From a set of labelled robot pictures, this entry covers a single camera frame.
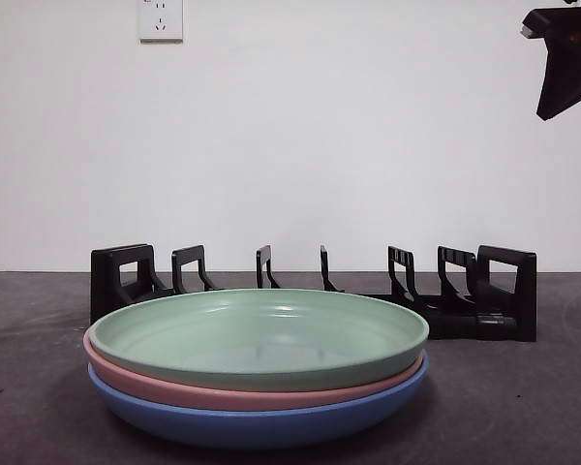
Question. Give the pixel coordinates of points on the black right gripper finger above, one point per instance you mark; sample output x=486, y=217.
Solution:
x=571, y=77

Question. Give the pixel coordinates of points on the green round plate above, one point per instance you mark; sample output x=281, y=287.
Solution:
x=252, y=334

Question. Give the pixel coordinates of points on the pink round plate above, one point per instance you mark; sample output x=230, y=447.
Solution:
x=271, y=399

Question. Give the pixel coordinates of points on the blue round plate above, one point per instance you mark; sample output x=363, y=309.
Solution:
x=252, y=431

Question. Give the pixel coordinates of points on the black plastic dish rack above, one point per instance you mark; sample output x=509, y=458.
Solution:
x=494, y=302

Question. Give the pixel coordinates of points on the white wall socket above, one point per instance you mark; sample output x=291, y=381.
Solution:
x=162, y=21

